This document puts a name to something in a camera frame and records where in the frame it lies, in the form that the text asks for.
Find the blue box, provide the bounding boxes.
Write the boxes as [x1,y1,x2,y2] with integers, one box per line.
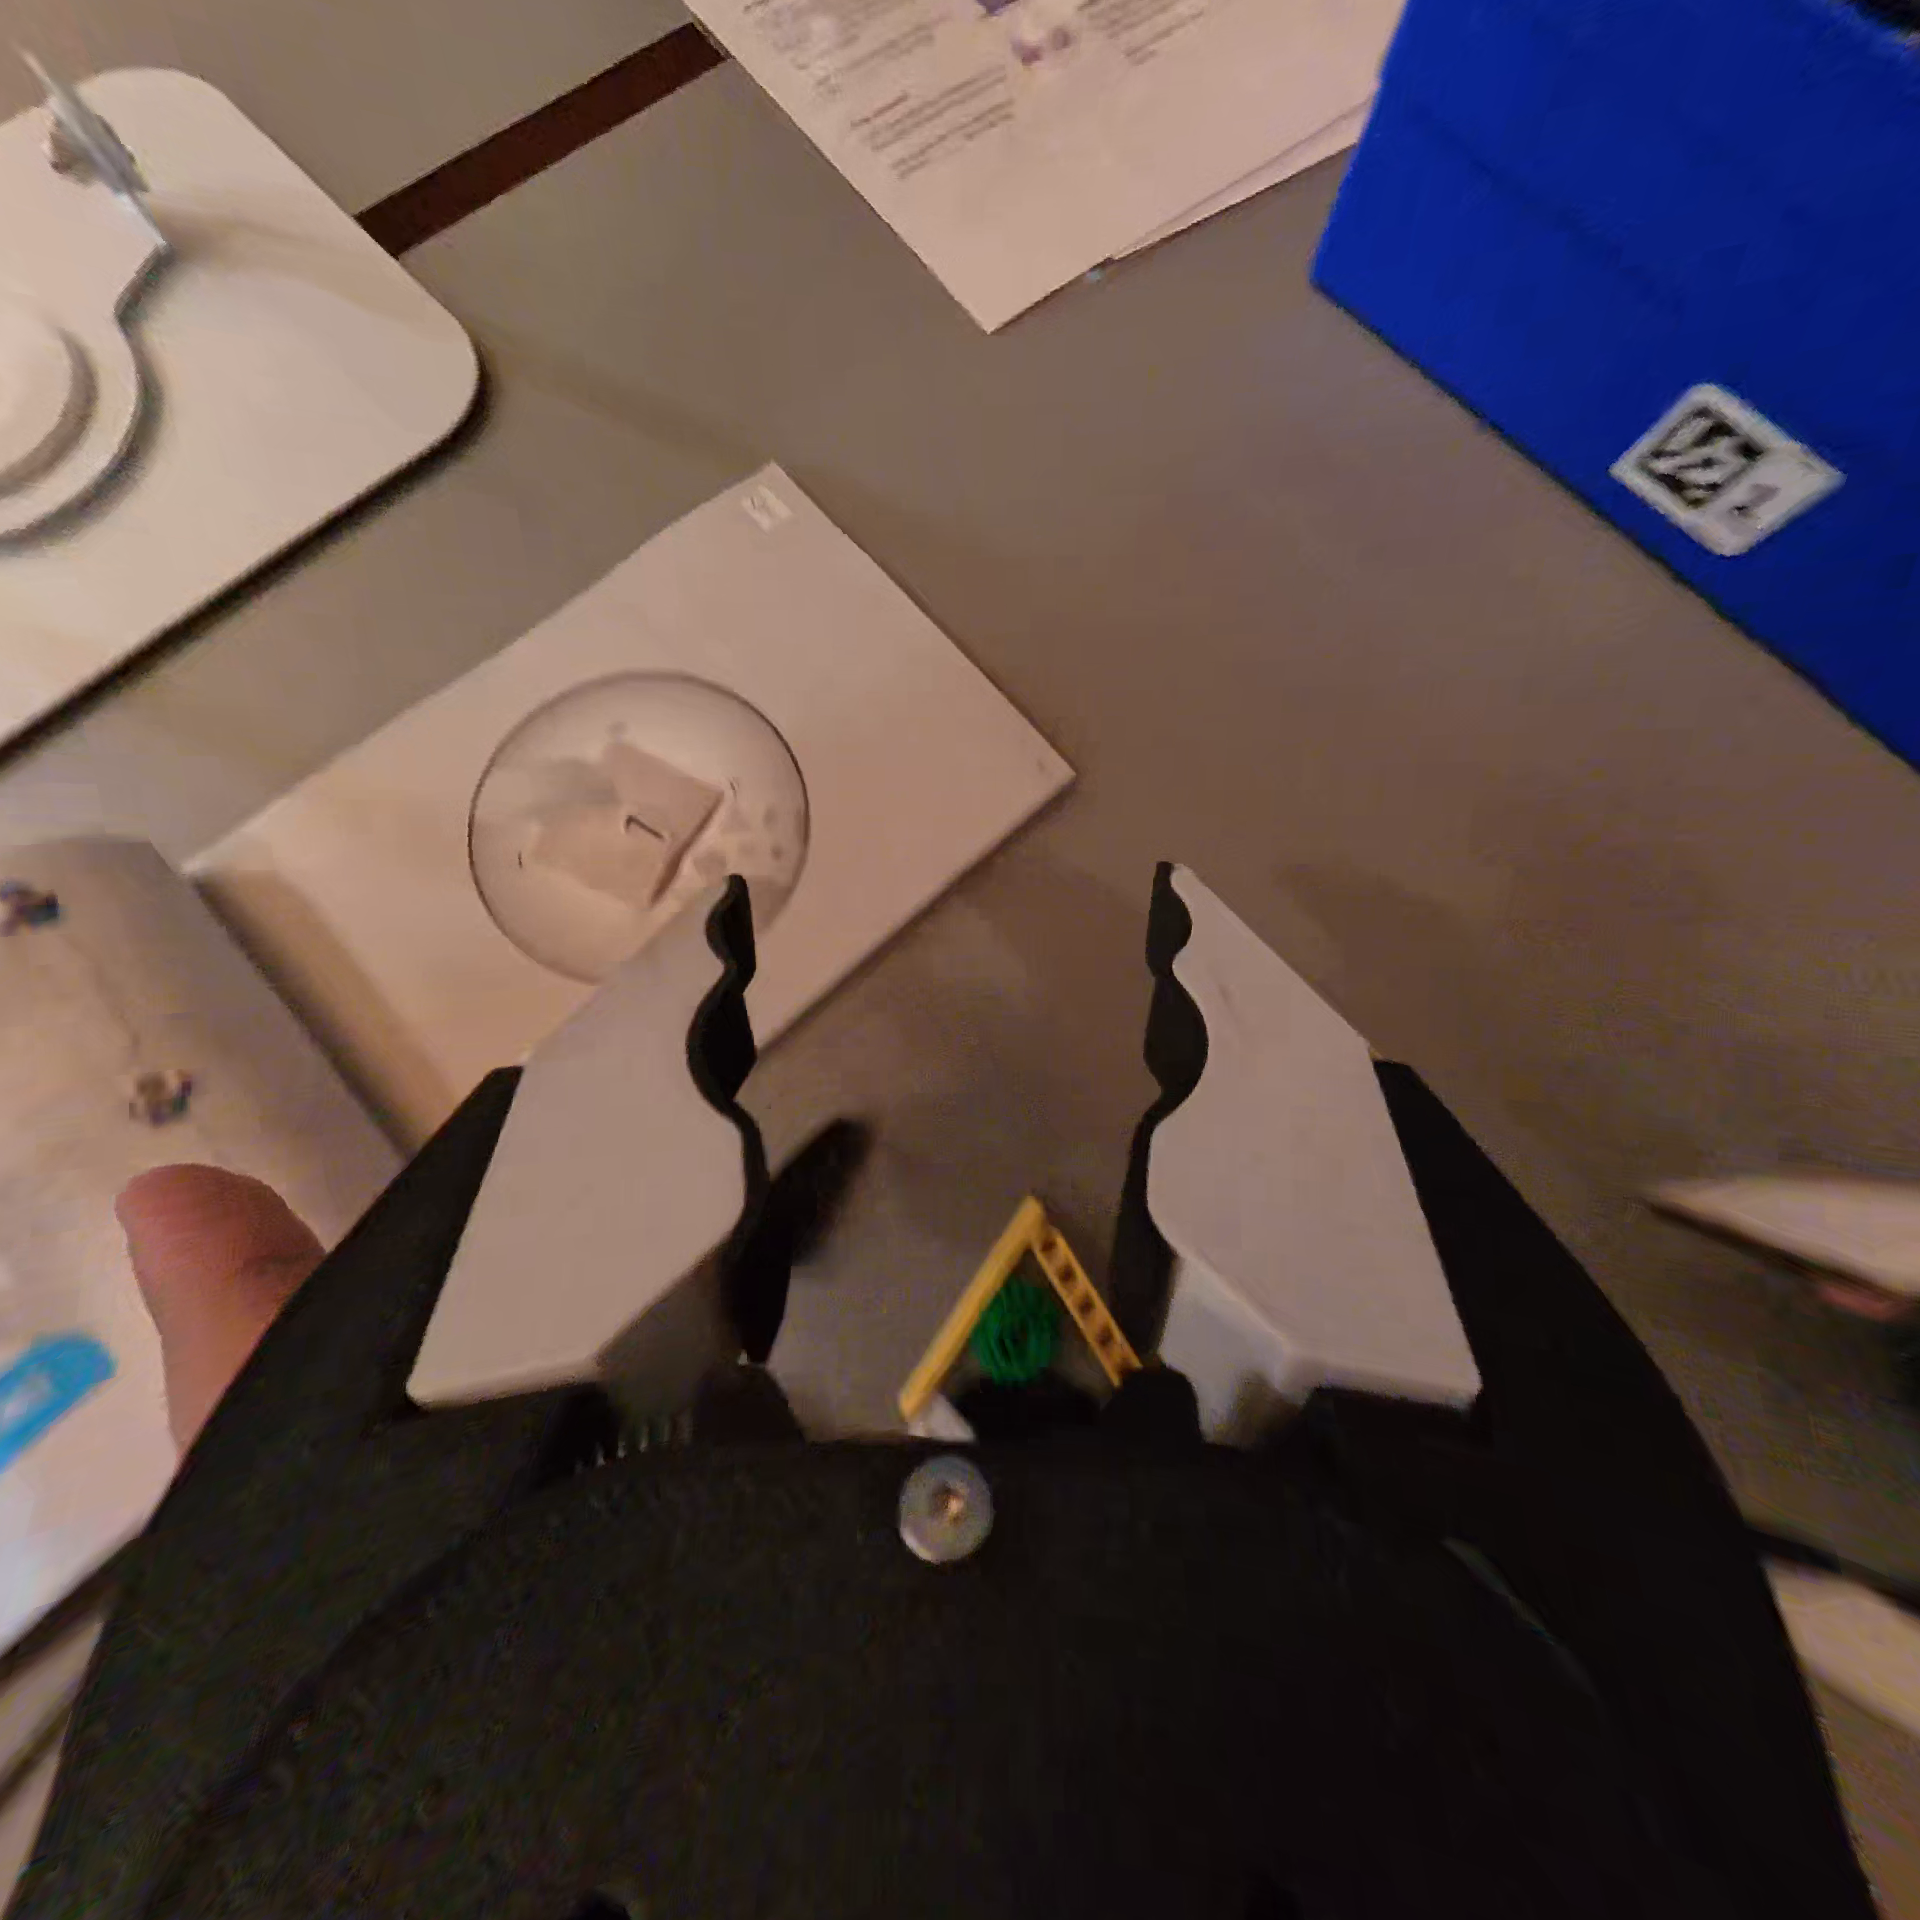
[1309,0,1920,770]

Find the person's left hand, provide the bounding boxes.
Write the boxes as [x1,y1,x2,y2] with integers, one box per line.
[117,1162,326,1447]

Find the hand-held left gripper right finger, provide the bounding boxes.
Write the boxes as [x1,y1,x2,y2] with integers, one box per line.
[1108,858,1486,1441]

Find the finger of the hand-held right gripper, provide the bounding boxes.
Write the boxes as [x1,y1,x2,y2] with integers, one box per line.
[1640,1173,1920,1301]

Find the lego instruction booklet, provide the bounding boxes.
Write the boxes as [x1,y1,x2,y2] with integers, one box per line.
[0,837,410,1655]

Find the white rounded board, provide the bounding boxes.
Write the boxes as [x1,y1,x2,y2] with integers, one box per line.
[0,69,482,750]

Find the white envelope with round window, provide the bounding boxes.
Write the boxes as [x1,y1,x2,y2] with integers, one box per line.
[183,459,1080,1147]

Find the yellow lego frame piece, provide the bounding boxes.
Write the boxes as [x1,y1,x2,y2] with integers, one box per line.
[899,1198,1148,1422]

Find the printed paper sheet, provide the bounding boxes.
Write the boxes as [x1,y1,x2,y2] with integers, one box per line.
[683,0,1413,332]

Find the green lego piece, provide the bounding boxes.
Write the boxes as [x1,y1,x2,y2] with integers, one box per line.
[977,1277,1061,1380]

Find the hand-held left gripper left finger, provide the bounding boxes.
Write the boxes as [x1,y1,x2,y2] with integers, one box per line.
[404,871,792,1413]

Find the white bracket piece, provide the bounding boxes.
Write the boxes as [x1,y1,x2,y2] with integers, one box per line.
[47,57,173,249]

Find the black lego piece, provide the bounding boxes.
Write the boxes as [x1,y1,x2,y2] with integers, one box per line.
[774,1116,872,1263]

